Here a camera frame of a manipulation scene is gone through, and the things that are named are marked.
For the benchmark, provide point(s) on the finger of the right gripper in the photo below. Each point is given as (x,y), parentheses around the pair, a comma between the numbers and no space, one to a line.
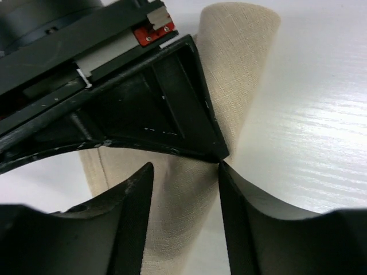
(159,102)

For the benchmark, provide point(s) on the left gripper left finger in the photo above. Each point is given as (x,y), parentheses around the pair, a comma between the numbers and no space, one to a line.
(104,235)

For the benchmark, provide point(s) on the beige cloth napkin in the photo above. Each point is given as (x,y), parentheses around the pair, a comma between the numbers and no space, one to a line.
(185,234)

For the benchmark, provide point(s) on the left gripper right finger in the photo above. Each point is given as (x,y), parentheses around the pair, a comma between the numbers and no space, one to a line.
(265,235)

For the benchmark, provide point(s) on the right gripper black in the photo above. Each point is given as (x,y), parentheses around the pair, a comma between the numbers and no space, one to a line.
(52,50)

